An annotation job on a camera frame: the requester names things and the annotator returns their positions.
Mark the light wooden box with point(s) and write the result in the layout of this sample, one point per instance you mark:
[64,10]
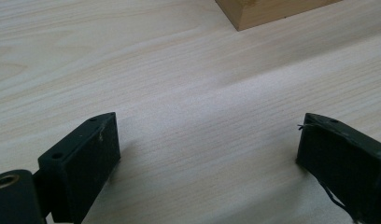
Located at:
[260,11]

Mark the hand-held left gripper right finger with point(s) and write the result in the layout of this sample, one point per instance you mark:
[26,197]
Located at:
[344,158]

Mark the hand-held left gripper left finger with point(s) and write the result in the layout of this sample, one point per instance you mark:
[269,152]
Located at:
[82,161]

